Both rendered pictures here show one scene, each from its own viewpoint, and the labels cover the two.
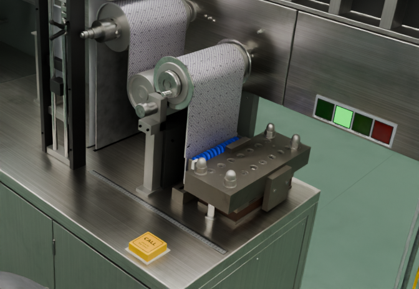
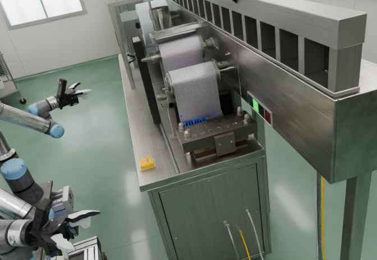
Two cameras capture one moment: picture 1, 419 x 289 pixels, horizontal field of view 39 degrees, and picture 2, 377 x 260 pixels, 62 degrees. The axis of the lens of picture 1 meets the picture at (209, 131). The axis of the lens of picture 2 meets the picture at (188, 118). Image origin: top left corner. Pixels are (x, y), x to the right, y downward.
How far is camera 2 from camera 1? 1.09 m
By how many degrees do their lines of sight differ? 39
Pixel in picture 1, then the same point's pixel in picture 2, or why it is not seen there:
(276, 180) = (219, 138)
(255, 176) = (205, 136)
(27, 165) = (139, 119)
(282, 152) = (237, 124)
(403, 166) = not seen: outside the picture
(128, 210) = (157, 145)
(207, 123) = (192, 104)
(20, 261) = not seen: hidden behind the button
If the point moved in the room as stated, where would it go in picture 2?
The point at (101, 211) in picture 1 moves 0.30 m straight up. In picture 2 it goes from (146, 143) to (133, 98)
